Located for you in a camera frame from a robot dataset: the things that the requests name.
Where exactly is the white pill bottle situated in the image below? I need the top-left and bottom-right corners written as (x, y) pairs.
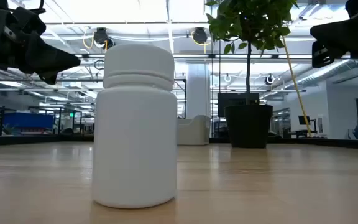
top-left (92, 43), bottom-right (178, 209)

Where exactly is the grey plastic basket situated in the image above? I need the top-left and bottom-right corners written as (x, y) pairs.
top-left (177, 114), bottom-right (211, 146)

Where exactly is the yellow pole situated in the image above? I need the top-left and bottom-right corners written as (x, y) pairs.
top-left (281, 35), bottom-right (313, 138)

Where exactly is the green leafy plant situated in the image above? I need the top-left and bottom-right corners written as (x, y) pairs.
top-left (204, 0), bottom-right (300, 106)

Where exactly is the small black desk monitor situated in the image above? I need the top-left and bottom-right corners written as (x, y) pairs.
top-left (297, 114), bottom-right (319, 134)

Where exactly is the black plant pot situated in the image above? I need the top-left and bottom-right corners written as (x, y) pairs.
top-left (224, 104), bottom-right (274, 149)

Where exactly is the black aluminium frame rail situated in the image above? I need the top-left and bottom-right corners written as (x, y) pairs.
top-left (209, 136), bottom-right (358, 151)
top-left (0, 134), bottom-right (94, 147)

